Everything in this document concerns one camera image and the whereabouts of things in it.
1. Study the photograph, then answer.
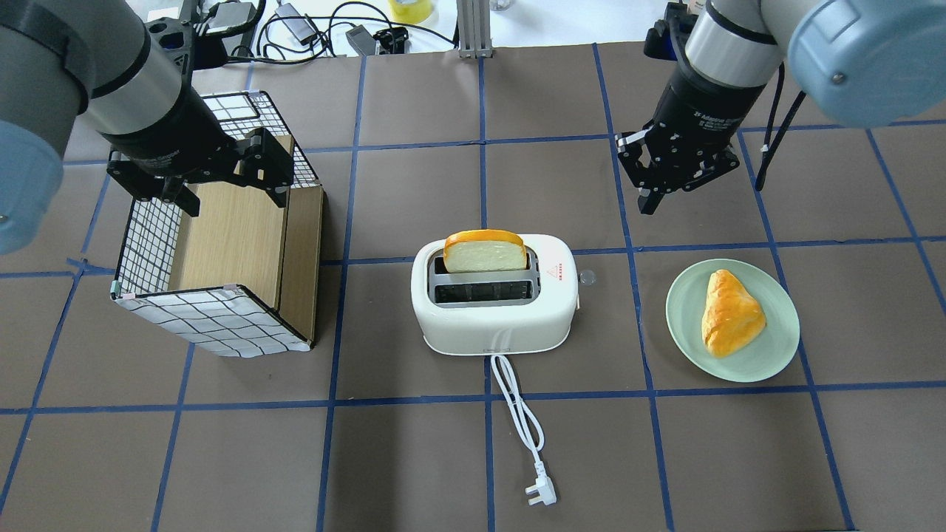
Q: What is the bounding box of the toast bread slice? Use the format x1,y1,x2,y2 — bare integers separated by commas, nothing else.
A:
443,229,529,273

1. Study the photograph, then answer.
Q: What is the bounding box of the white toaster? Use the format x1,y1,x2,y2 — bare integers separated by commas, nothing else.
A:
411,233,580,356

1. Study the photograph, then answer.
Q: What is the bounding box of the wooden box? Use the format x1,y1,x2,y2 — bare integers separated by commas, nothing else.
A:
162,135,325,358

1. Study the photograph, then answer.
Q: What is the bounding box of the green plate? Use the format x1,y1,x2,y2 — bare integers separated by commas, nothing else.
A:
665,259,800,383

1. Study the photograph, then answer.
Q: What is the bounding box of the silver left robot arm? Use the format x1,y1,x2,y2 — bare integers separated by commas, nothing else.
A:
1,1,293,255

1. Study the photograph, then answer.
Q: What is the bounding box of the aluminium frame post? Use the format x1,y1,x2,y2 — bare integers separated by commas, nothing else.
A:
456,0,494,58

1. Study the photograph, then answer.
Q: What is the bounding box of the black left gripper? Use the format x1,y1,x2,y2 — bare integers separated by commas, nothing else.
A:
106,89,294,216

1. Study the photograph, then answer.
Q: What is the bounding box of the black power adapter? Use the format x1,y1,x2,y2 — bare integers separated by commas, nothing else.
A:
275,3,319,45

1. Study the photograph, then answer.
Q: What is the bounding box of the wire basket with checked cloth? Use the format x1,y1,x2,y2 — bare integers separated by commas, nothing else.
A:
109,91,325,358

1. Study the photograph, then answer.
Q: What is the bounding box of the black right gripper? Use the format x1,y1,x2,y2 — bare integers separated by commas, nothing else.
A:
617,68,763,215

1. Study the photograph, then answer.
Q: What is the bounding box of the triangular yellow pastry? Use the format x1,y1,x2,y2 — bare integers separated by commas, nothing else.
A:
701,269,767,359

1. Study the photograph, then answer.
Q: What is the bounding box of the yellow tape roll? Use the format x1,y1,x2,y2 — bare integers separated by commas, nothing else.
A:
388,0,435,26

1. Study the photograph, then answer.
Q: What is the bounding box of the white toaster power cable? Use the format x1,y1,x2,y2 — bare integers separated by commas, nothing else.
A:
491,355,557,508

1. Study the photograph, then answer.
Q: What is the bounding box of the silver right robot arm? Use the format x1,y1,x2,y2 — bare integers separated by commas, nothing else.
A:
615,1,945,214

